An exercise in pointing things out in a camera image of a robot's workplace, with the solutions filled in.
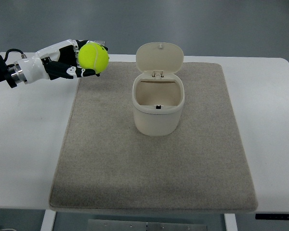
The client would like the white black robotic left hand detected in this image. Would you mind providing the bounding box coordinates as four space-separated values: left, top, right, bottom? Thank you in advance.
14 39 107 84

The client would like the yellow tennis ball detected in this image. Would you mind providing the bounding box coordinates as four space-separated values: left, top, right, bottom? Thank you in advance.
78 42 109 74

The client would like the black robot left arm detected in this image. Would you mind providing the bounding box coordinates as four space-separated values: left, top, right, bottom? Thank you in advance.
0 49 27 88

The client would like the beige plastic bin with lid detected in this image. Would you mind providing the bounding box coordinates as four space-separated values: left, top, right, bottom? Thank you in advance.
132 42 185 136

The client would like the grey felt mat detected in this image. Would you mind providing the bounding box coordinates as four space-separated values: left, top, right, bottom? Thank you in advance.
49 62 258 213

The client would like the left white table leg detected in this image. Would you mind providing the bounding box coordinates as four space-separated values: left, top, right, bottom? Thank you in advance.
40 210 56 231

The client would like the white table leg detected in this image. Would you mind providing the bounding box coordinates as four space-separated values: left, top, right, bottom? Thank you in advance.
40 210 56 231
224 214 238 231

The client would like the right white table leg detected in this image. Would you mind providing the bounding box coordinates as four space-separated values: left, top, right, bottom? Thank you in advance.
224 214 238 231

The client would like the black desk control panel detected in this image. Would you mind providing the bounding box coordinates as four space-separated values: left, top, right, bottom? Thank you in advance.
255 213 289 220

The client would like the metal table base plate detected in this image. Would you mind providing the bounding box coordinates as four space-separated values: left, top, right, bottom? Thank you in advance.
87 219 208 231

